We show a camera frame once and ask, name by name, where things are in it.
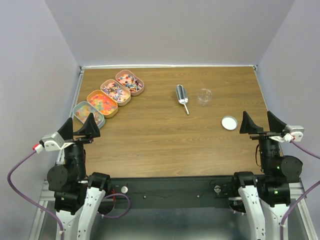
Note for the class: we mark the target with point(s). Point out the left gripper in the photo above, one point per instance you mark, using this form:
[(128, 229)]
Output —
[(89, 129)]

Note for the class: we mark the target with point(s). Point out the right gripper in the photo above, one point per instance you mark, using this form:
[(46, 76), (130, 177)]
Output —
[(275, 126)]

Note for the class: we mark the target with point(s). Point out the grey candy tray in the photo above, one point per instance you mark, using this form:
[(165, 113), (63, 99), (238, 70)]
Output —
[(83, 109)]

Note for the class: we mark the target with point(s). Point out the clear plastic cup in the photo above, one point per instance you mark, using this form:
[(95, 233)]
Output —
[(204, 97)]

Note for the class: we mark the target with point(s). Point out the metal scoop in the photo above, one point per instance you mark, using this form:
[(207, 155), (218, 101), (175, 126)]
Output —
[(182, 97)]

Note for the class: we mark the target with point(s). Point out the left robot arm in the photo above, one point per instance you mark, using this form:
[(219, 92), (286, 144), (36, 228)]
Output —
[(68, 181)]

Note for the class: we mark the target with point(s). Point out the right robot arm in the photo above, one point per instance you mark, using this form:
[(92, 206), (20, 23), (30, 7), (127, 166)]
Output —
[(267, 198)]

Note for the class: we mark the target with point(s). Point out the white round lid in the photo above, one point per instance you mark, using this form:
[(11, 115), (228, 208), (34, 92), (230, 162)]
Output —
[(229, 123)]

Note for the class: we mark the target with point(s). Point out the orange candy tray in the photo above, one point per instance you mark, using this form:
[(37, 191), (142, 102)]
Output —
[(103, 103)]

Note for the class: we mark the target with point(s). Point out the beige candy tray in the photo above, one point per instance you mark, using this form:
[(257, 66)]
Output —
[(116, 91)]

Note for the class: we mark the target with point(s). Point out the pink candy tray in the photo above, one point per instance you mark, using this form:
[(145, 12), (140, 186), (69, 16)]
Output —
[(130, 81)]

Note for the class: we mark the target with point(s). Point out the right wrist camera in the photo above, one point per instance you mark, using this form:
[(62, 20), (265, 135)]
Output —
[(291, 133)]

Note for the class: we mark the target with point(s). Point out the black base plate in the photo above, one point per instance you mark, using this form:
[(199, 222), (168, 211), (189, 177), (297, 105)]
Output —
[(176, 192)]

